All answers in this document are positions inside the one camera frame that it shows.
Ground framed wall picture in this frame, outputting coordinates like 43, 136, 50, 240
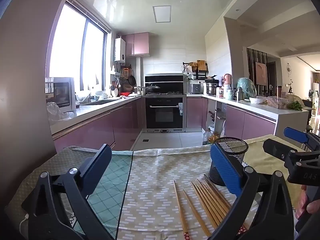
255, 61, 268, 85

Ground beige white-dashed tablecloth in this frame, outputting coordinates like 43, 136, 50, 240
116, 144, 253, 240

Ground teal and grey patterned cloth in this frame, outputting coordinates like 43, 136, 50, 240
5, 146, 134, 240

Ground white cable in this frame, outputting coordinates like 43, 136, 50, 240
19, 212, 33, 232

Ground dark wok with lid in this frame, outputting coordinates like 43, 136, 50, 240
145, 83, 161, 95

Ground black range hood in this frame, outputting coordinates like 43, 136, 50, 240
144, 73, 187, 96

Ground ceiling light panel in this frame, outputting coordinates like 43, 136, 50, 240
152, 5, 172, 23

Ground large steel pot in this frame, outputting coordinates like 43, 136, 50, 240
204, 82, 218, 96

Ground pink base cabinets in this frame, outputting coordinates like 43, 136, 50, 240
186, 96, 277, 143
51, 96, 146, 153

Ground silver rice cooker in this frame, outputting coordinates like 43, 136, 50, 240
187, 80, 203, 95

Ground bundle of wooden chopsticks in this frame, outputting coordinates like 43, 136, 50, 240
182, 189, 212, 238

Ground white kitchen countertop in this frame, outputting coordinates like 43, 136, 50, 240
50, 92, 309, 135

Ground black counter shelf rack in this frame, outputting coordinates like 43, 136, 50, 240
182, 60, 210, 81

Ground pale green plastic bag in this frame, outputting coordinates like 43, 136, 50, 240
237, 77, 258, 98

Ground person's right hand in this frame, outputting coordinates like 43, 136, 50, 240
295, 185, 320, 220

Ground clear plastic bag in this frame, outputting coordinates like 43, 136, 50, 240
47, 102, 75, 125

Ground kitchen window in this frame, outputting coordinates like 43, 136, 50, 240
49, 1, 110, 93

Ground yellow cloth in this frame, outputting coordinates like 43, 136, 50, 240
244, 134, 313, 215

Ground clear plastic bottle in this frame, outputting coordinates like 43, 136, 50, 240
202, 127, 213, 146

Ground pale green canister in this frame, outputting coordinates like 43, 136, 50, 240
223, 84, 234, 100

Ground striped wall panel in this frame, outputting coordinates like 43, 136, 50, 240
246, 48, 268, 98

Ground yellow cooking oil bottle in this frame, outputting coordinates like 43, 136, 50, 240
209, 131, 221, 145

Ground pink wall cabinet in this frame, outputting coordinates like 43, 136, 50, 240
125, 32, 150, 57

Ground built-in black oven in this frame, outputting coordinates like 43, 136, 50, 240
144, 95, 187, 133

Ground black mesh utensil holder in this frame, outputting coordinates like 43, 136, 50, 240
208, 137, 249, 187

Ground green leafy vegetables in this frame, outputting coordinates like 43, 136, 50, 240
287, 101, 303, 111

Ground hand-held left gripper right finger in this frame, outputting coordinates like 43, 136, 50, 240
210, 144, 294, 240

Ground white water heater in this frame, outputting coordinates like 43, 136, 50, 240
114, 37, 126, 63

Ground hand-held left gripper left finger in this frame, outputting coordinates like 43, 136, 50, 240
21, 144, 113, 240

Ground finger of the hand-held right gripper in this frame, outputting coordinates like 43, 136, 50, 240
262, 138, 320, 178
284, 127, 320, 153

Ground clear food container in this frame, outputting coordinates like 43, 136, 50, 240
267, 96, 288, 110

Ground white countertop oven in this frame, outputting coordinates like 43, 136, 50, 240
45, 77, 77, 113

